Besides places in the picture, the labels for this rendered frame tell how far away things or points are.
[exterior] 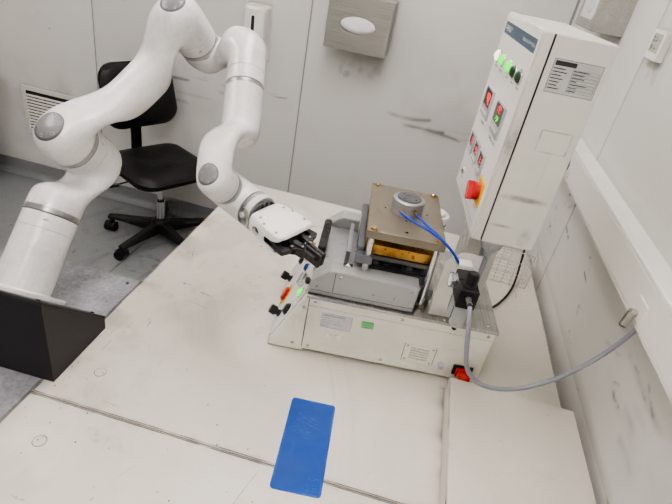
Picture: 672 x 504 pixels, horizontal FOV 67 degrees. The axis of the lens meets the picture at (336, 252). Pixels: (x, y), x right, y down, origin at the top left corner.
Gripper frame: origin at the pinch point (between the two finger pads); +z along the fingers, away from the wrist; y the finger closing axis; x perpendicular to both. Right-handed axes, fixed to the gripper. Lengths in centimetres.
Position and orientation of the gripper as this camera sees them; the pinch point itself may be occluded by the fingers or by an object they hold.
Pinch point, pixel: (314, 255)
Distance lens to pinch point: 102.4
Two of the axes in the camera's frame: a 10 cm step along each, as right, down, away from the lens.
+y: 6.3, -3.7, 6.8
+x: -2.3, 7.5, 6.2
